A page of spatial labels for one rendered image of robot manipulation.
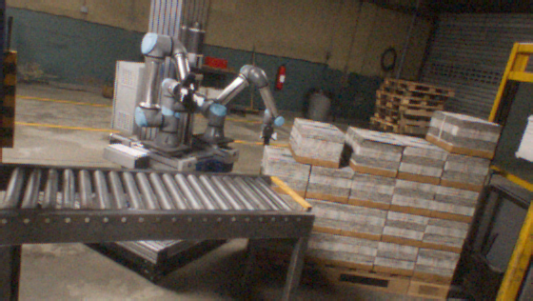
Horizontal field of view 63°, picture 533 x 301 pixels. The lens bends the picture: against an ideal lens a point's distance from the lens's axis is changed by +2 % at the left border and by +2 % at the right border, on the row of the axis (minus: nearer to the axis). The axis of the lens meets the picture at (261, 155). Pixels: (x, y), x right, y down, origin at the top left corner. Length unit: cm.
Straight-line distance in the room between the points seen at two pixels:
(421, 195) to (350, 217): 49
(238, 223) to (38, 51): 744
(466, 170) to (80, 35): 733
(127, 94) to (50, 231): 149
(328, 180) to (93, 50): 678
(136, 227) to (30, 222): 36
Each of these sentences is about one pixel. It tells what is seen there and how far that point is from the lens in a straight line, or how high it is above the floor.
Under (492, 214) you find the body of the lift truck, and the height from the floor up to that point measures 58.
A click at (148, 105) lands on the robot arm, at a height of 106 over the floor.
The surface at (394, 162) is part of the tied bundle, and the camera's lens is 295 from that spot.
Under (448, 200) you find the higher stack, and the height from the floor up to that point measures 74.
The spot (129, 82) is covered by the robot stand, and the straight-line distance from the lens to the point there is 303.
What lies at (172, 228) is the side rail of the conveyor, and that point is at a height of 74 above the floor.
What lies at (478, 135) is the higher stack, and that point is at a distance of 315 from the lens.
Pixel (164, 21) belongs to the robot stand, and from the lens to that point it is 291.
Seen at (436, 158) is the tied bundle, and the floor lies 101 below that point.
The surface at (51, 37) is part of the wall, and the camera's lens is 896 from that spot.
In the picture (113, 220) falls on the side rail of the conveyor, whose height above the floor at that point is 77.
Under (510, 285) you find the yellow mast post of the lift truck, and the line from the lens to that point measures 344.
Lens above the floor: 152
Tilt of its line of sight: 14 degrees down
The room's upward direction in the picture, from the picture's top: 11 degrees clockwise
